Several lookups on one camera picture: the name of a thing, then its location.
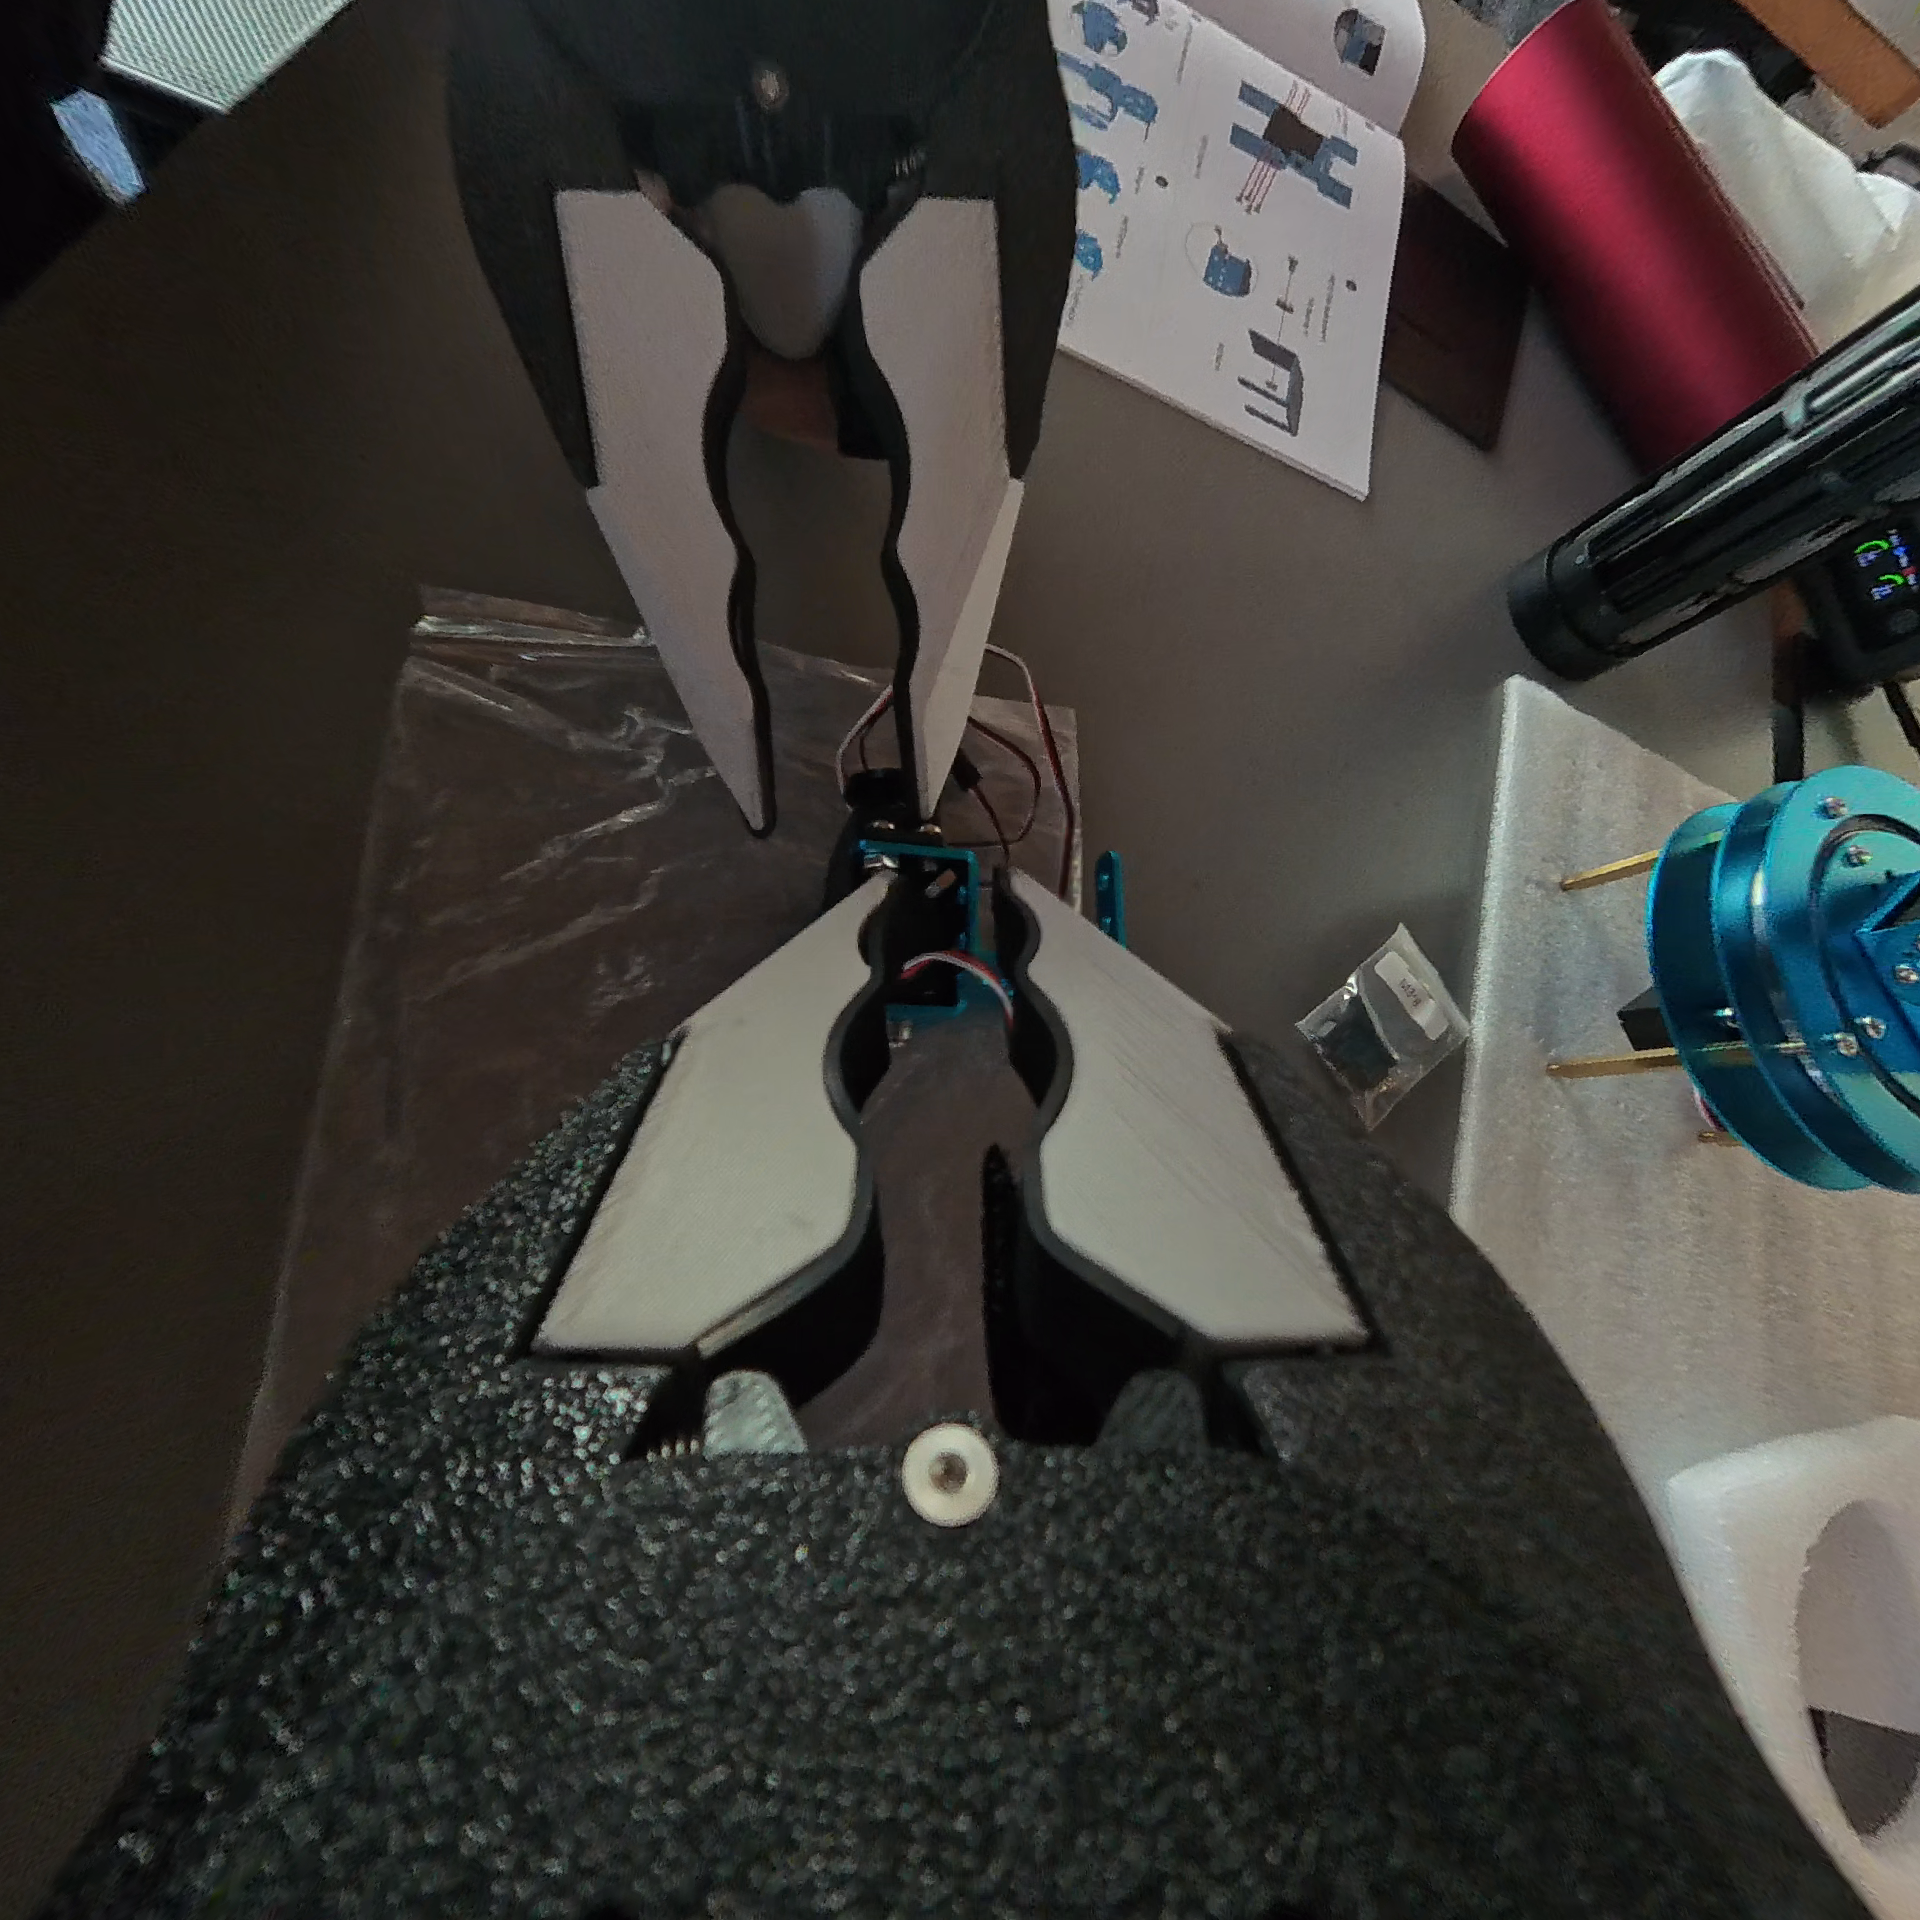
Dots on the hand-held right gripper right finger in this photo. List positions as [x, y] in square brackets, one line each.
[1201, 1184]

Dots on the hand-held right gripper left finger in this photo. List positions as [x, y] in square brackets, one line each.
[704, 1184]

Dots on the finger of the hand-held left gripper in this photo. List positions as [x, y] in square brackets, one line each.
[961, 420]
[645, 420]

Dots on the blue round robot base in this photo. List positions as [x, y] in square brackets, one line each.
[1769, 975]

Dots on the grey desk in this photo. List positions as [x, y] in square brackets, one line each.
[1275, 675]

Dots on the person's left hand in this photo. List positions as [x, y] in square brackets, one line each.
[795, 402]

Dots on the small bag of black parts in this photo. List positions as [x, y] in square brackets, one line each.
[1381, 1035]

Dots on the open instruction booklet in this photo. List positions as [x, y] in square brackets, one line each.
[1201, 299]

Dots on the large clear plastic bag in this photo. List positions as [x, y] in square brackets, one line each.
[524, 902]

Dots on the white foam sheet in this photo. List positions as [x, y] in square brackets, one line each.
[1560, 1200]

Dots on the grey mesh chair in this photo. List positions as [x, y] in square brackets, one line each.
[211, 54]

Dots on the dark brown square pad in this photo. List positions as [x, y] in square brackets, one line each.
[1464, 329]

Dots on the dark red metal cylinder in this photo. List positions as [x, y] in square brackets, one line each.
[1621, 225]

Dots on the black ribbed cylinder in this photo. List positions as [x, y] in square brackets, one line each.
[1681, 539]

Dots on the white plastic bag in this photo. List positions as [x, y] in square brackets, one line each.
[1800, 180]

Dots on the black device with colour display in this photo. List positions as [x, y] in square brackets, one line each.
[1874, 586]

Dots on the blue bracket servo assembly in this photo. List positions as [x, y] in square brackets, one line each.
[964, 775]

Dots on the white foam frame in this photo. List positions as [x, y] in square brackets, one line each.
[1740, 1576]

